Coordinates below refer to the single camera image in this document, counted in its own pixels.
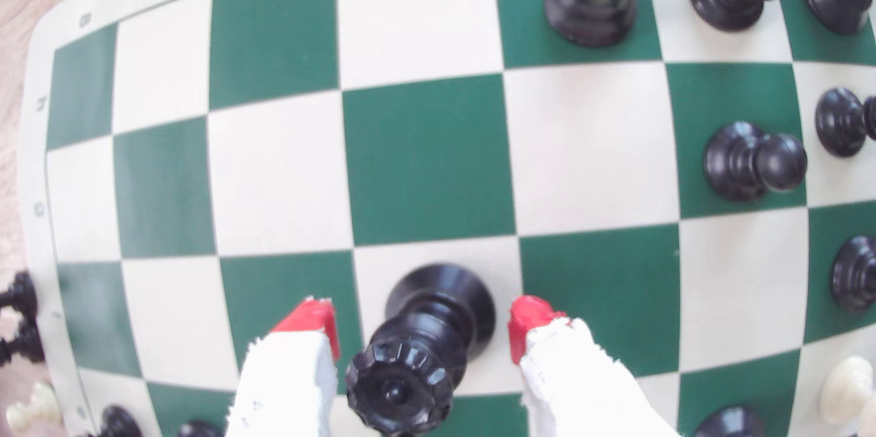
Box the black chess pawn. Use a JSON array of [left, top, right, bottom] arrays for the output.
[[177, 420, 224, 437], [704, 121, 809, 203], [89, 405, 145, 437], [814, 87, 876, 159]]

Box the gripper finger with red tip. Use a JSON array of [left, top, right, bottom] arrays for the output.
[[508, 295, 680, 437], [224, 297, 342, 437]]

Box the white chess piece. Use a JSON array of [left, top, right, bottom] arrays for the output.
[[5, 381, 63, 432], [819, 355, 876, 434]]

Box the black chess queen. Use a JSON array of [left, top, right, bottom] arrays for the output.
[[344, 264, 497, 437]]

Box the green and cream chess mat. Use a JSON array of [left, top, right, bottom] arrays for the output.
[[17, 0, 876, 437]]

